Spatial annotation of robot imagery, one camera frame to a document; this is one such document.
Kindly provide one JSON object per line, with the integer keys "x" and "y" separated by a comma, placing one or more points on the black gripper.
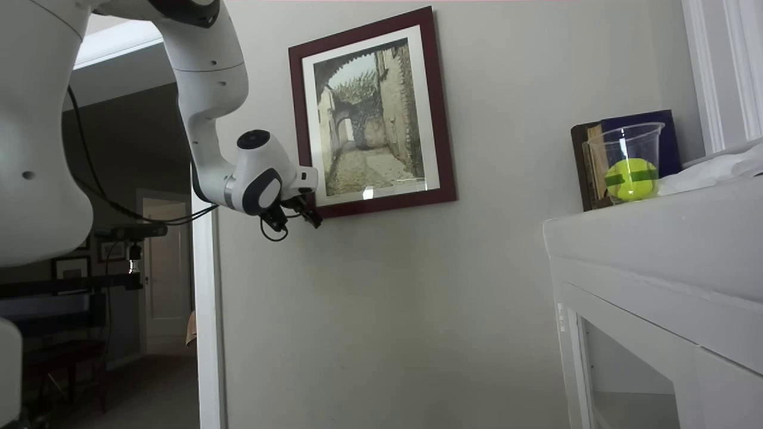
{"x": 276, "y": 211}

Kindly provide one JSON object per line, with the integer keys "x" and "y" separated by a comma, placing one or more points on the dark red picture frame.
{"x": 371, "y": 119}

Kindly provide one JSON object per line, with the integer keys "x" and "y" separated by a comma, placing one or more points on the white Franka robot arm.
{"x": 49, "y": 119}

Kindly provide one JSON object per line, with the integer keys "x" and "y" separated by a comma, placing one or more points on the white doorway trim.
{"x": 208, "y": 318}

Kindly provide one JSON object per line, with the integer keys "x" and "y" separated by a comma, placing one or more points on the beige panel door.
{"x": 168, "y": 278}

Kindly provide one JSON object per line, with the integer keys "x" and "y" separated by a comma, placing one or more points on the black horizontal stand bar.
{"x": 73, "y": 285}

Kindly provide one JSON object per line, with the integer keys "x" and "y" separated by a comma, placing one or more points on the brown wooden block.
{"x": 589, "y": 170}

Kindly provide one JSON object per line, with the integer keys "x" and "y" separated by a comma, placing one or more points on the yellow-green tennis ball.
{"x": 632, "y": 180}

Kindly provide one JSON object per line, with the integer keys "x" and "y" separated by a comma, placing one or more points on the clear plastic cup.
{"x": 632, "y": 162}

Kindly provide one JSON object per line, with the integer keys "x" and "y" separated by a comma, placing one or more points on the white glass-door cabinet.
{"x": 658, "y": 287}

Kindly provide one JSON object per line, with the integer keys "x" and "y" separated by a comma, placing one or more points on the dark blue book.
{"x": 669, "y": 143}

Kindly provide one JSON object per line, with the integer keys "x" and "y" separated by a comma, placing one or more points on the white crumpled cloth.
{"x": 716, "y": 170}

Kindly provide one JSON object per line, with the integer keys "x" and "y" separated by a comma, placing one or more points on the white window trim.
{"x": 728, "y": 73}

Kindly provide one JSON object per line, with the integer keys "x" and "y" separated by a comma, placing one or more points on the small dark wall picture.
{"x": 113, "y": 251}
{"x": 73, "y": 267}

